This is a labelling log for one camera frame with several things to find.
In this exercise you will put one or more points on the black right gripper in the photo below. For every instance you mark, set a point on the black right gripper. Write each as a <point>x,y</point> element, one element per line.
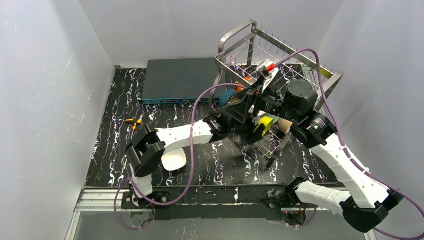
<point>259,102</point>

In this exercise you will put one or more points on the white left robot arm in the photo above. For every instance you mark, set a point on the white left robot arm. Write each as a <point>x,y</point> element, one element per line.
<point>151,147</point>

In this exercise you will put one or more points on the orange black small tool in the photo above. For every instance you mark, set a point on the orange black small tool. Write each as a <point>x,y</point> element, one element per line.
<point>134,122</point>

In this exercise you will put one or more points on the yellow bowl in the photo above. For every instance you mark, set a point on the yellow bowl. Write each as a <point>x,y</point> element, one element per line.
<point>263,126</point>

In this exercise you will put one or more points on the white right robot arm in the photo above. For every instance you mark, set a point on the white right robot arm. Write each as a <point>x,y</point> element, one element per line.
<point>364,204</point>

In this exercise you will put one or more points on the dark teal network switch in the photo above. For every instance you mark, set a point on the dark teal network switch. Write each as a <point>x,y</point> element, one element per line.
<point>177,81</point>

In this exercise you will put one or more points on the orange white bowl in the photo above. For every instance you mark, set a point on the orange white bowl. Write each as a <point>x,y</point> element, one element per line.
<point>240,88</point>

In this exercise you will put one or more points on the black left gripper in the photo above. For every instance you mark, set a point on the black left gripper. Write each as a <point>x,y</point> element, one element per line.
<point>239,108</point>

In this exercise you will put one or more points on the stainless steel dish rack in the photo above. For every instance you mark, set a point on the stainless steel dish rack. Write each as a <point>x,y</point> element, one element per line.
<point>245,47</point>

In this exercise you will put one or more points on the white square bowl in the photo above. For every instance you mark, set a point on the white square bowl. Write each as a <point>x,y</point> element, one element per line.
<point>174,160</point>

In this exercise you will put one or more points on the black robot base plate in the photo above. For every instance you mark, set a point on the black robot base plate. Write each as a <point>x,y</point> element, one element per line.
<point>263,201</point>

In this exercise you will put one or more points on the beige floral bowl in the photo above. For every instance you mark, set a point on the beige floral bowl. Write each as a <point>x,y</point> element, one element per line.
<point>284,125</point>

